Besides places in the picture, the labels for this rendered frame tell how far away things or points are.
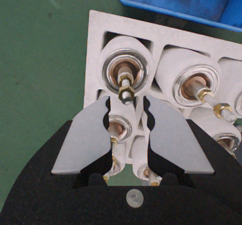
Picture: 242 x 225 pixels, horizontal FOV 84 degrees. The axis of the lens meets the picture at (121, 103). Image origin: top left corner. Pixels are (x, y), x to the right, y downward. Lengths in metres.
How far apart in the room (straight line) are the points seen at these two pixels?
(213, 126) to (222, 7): 0.34
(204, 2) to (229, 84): 0.27
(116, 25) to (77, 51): 0.24
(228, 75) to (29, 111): 0.66
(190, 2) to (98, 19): 0.29
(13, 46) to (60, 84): 0.18
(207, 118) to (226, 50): 0.14
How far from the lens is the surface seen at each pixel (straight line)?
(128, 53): 0.21
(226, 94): 0.31
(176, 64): 0.24
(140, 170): 0.38
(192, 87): 0.24
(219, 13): 0.53
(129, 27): 0.28
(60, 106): 0.59
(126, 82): 0.17
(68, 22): 0.48
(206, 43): 0.32
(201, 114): 0.38
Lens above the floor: 0.46
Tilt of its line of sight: 60 degrees down
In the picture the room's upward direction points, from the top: 179 degrees counter-clockwise
